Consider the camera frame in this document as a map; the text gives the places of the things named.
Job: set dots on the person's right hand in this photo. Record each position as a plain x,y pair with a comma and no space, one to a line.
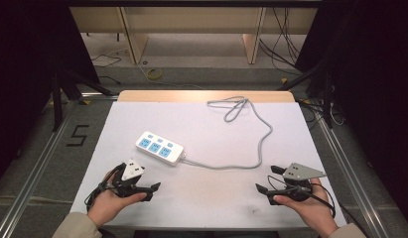
310,208

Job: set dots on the black metal stand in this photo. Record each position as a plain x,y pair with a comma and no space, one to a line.
325,95
59,99

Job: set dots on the light wooden desk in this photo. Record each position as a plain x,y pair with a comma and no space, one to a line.
191,20

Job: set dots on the person's left hand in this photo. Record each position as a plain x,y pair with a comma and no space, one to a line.
107,205

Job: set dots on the yellow tape roll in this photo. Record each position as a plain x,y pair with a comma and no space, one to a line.
154,73

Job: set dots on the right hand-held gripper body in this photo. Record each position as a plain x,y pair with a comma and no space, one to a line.
299,175

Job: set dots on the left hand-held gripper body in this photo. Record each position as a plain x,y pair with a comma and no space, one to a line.
132,170

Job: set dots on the dark curtain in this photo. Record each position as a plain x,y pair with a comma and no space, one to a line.
26,82
373,99

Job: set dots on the white blue power strip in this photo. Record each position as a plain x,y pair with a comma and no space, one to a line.
158,148

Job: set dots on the aluminium floor rail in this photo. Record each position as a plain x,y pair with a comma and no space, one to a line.
353,178
32,172

